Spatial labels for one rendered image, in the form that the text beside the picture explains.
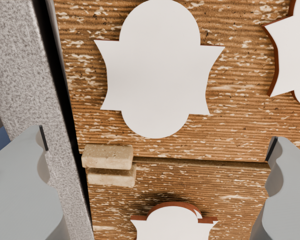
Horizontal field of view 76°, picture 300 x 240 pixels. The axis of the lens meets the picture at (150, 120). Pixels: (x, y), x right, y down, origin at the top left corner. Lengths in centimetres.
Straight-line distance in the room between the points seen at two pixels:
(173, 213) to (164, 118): 14
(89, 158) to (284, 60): 22
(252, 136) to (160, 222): 17
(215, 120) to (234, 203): 15
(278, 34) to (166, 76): 10
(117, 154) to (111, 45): 12
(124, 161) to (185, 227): 15
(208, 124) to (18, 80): 23
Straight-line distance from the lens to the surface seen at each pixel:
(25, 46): 26
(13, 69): 27
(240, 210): 36
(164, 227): 32
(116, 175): 25
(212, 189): 31
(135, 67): 19
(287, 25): 22
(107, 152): 24
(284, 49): 22
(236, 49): 21
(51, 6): 23
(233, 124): 24
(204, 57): 20
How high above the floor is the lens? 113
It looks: 61 degrees down
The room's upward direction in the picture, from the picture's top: 178 degrees counter-clockwise
